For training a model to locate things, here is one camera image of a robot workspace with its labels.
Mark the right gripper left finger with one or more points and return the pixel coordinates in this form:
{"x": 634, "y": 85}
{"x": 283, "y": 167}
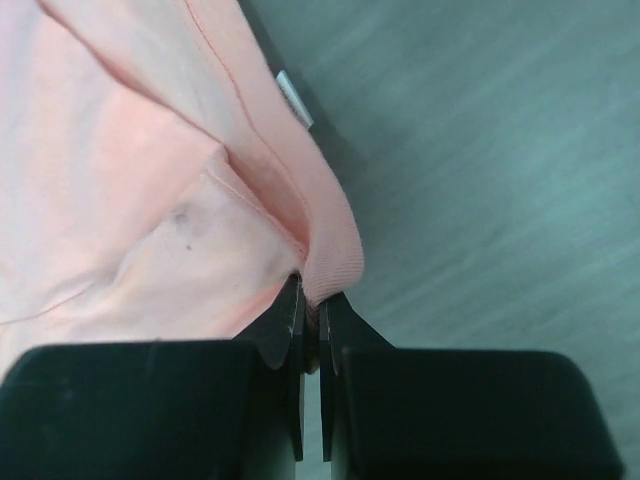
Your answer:
{"x": 207, "y": 409}

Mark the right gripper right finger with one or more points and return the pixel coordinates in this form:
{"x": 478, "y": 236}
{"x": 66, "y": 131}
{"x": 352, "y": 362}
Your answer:
{"x": 397, "y": 413}

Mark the salmon pink t shirt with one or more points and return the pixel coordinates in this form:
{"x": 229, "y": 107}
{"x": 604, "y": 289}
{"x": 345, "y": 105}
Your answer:
{"x": 155, "y": 184}

